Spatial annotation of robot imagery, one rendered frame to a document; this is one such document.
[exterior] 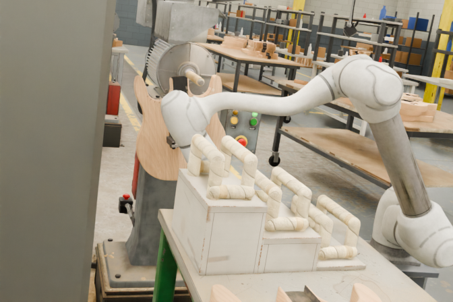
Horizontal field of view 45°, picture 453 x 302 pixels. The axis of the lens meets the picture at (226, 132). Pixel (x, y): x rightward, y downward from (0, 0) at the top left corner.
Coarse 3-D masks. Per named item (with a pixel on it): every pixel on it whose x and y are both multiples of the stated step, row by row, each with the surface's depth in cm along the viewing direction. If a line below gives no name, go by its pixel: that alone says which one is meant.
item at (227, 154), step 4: (220, 148) 145; (224, 148) 144; (224, 152) 144; (228, 152) 144; (224, 156) 145; (228, 156) 145; (228, 160) 145; (224, 164) 145; (228, 164) 145; (224, 168) 145; (228, 168) 146; (224, 172) 146; (228, 172) 146; (224, 176) 146; (228, 176) 147
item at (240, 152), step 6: (222, 138) 145; (228, 138) 143; (228, 144) 140; (234, 144) 138; (240, 144) 137; (234, 150) 136; (240, 150) 133; (246, 150) 132; (240, 156) 132; (246, 156) 129; (252, 156) 129
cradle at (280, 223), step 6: (270, 222) 134; (276, 222) 134; (282, 222) 134; (288, 222) 135; (294, 222) 135; (300, 222) 136; (306, 222) 137; (270, 228) 134; (276, 228) 134; (282, 228) 135; (288, 228) 135; (294, 228) 136; (300, 228) 136; (306, 228) 137
